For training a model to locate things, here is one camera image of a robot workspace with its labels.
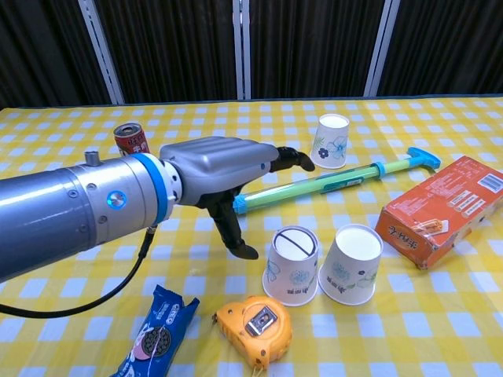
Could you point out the blue cookie packet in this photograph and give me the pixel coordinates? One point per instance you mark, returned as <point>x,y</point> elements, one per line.
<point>157,337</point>

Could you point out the orange tape measure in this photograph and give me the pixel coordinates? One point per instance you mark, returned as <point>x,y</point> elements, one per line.
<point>251,330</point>

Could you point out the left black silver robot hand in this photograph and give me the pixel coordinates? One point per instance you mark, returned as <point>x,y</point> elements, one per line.
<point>220,165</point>

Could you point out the orange cardboard box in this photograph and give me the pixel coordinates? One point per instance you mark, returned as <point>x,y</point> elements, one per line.
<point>440,212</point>

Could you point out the red drink can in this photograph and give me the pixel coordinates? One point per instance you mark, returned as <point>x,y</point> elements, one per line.
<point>131,141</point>

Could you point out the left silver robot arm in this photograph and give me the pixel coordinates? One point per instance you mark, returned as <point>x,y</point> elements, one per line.
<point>59,212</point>

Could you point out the black pleated curtain panel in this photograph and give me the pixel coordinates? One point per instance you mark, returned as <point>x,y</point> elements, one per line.
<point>310,47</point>
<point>448,47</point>
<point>43,51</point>
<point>173,51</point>

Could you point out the yellow white checkered tablecloth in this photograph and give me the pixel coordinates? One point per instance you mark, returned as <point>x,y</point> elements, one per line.
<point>393,334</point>

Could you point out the white partition post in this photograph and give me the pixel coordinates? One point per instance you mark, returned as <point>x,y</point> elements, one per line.
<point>102,51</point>
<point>241,51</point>
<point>380,47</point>

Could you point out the paper cup with green flowers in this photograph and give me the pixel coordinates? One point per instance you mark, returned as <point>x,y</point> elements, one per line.
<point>351,267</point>

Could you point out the paper cup with black line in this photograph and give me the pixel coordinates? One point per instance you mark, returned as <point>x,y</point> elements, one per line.
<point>292,271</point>

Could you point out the paper cup with blue flowers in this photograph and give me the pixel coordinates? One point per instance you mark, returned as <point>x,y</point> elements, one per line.
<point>330,145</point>

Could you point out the green blue water squirter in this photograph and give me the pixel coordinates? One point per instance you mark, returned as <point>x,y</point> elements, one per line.
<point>314,186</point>

